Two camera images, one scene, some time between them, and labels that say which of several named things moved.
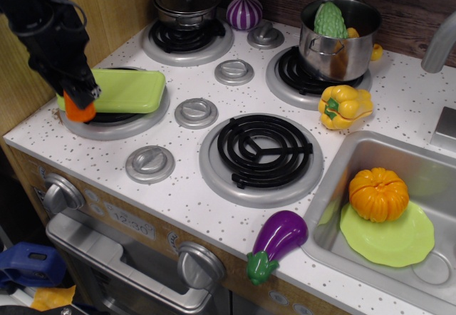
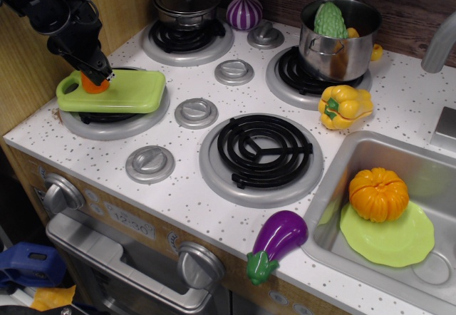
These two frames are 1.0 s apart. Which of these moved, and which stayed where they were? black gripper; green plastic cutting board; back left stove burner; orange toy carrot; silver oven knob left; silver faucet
Moved: orange toy carrot; black gripper
Stayed: silver faucet; green plastic cutting board; back left stove burner; silver oven knob left
